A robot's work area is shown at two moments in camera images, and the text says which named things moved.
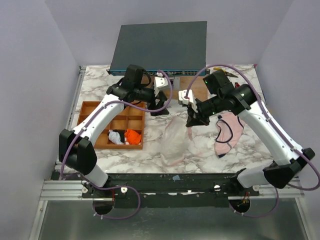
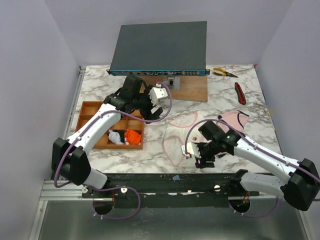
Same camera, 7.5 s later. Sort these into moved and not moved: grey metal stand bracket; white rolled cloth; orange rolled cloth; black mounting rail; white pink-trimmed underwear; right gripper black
Moved: white pink-trimmed underwear; right gripper black
Not moved: orange rolled cloth; white rolled cloth; black mounting rail; grey metal stand bracket
